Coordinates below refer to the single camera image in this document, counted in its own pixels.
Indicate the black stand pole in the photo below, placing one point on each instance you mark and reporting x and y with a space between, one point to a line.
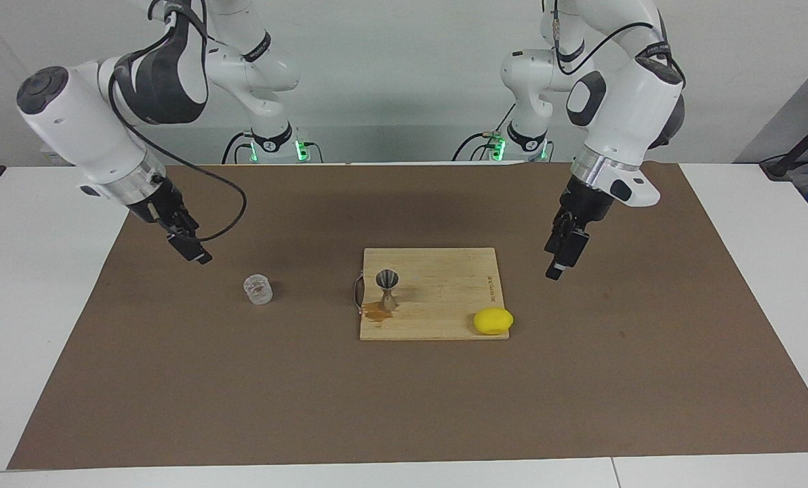
800 146

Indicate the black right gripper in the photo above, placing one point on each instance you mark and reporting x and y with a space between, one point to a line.
154 200

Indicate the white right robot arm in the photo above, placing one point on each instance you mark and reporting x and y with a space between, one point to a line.
72 115

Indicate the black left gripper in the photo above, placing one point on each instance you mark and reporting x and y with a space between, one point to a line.
583 203

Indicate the wooden cutting board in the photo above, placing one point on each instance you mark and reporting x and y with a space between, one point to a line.
445 291

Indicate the small clear glass cup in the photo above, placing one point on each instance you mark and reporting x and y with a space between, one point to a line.
257 290

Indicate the steel cocktail jigger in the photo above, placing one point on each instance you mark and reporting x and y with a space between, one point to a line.
387 281

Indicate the brown table mat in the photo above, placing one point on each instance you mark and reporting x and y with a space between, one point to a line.
241 407

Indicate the yellow lemon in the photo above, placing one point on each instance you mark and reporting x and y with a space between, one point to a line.
493 321

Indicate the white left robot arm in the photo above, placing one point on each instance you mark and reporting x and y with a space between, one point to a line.
628 102

